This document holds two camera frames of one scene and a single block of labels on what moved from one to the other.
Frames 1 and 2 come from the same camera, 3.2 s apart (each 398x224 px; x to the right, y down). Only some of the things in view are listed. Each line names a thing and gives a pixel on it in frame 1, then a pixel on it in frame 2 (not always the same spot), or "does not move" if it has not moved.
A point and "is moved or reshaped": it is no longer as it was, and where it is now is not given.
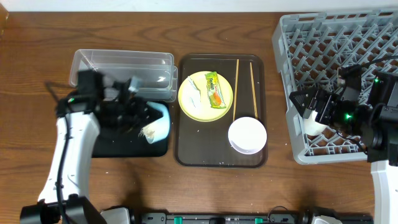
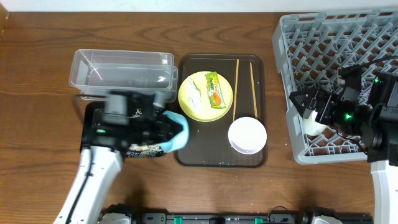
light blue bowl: (161, 126) is moved or reshaped
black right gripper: (319, 104) does not move
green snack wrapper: (216, 96) does not move
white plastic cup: (311, 127) does not move
